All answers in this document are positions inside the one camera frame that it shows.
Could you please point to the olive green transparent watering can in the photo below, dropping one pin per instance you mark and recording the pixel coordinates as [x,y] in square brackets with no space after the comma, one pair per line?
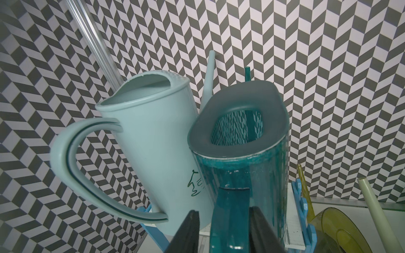
[335,231]

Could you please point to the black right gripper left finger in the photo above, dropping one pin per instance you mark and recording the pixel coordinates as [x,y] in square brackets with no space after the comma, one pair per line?
[187,237]

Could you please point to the teal transparent watering can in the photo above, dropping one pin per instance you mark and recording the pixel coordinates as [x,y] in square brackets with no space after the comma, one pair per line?
[240,143]

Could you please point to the blue and white wooden shelf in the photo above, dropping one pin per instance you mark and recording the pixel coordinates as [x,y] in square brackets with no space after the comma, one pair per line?
[300,236]

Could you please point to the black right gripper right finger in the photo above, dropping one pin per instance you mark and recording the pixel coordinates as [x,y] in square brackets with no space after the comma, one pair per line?
[261,236]

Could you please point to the aluminium corner post left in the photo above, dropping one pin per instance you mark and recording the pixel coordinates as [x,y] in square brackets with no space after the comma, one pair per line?
[94,40]

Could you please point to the beige plastic watering can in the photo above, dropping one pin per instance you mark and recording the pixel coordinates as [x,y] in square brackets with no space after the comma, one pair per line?
[389,240]

